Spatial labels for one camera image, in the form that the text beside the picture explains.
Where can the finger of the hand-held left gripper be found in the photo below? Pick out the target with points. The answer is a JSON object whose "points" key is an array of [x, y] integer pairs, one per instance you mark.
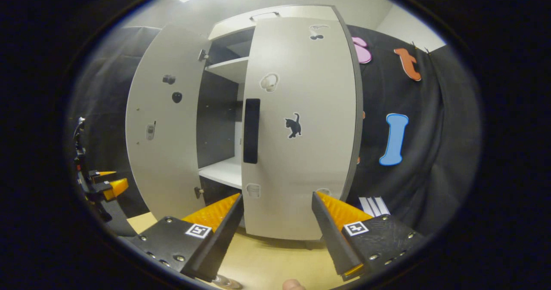
{"points": [[114, 189], [97, 177]]}

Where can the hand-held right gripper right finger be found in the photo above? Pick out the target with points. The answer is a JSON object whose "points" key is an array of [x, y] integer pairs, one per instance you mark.
{"points": [[329, 234]]}

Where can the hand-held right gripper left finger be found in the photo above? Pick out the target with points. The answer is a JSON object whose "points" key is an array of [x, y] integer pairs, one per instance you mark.
{"points": [[224, 234]]}

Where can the clear plastic bottle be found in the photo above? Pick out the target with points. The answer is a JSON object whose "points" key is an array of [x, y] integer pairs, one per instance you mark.
{"points": [[227, 282]]}

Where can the white cabinet door phone sticker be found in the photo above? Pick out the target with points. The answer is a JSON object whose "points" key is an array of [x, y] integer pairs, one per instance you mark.
{"points": [[168, 152]]}

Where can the white cabinet door cat sticker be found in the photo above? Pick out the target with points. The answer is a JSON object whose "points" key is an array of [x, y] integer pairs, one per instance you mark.
{"points": [[301, 174]]}

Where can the white and grey cabinet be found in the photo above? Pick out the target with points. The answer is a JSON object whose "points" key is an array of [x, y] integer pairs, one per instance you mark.
{"points": [[224, 70]]}

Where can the metal cabinet door hinge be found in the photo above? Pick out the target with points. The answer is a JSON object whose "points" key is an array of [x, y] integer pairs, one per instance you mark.
{"points": [[202, 55], [198, 192]]}

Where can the white cabinet drawer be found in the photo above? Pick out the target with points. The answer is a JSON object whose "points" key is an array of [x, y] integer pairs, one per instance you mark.
{"points": [[232, 25]]}

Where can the white and blue book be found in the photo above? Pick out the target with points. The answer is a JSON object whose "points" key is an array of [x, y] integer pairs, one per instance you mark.
{"points": [[373, 206]]}

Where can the light blue book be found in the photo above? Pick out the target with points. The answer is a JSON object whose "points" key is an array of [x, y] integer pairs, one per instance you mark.
{"points": [[382, 206]]}

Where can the black backdrop cloth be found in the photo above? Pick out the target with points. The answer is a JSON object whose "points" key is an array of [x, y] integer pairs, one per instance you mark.
{"points": [[430, 174]]}

